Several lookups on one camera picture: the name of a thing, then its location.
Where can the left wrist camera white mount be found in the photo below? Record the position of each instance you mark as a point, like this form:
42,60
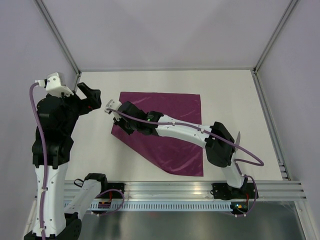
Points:
54,86

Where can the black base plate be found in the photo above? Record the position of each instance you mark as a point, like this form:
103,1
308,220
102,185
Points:
118,188
222,191

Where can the aluminium frame post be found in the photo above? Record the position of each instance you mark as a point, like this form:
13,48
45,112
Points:
40,4
275,34

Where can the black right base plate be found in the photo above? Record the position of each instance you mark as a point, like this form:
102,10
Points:
222,191

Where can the aluminium frame post left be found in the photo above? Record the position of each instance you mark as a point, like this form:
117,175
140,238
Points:
40,4

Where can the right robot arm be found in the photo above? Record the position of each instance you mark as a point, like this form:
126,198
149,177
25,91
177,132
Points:
216,141

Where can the green handled knife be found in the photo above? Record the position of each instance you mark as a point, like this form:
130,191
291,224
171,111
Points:
238,139

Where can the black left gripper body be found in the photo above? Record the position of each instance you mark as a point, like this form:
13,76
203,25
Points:
73,104

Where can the aluminium front rail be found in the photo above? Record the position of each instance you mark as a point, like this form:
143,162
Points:
268,191

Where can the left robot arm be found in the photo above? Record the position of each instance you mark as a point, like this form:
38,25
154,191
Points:
50,157

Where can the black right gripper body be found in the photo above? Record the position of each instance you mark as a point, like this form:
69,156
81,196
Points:
129,127

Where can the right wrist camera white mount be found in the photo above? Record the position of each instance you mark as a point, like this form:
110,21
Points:
111,107

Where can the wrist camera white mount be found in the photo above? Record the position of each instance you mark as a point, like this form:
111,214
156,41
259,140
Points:
54,86
111,107

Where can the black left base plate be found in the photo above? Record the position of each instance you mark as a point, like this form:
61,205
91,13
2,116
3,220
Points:
118,188

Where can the purple cloth napkin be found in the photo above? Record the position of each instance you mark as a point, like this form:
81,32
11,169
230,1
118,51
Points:
172,155

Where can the aluminium frame post right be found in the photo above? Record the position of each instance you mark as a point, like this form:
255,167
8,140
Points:
275,34

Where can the white slotted cable duct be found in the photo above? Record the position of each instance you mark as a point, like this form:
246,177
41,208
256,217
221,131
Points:
177,206

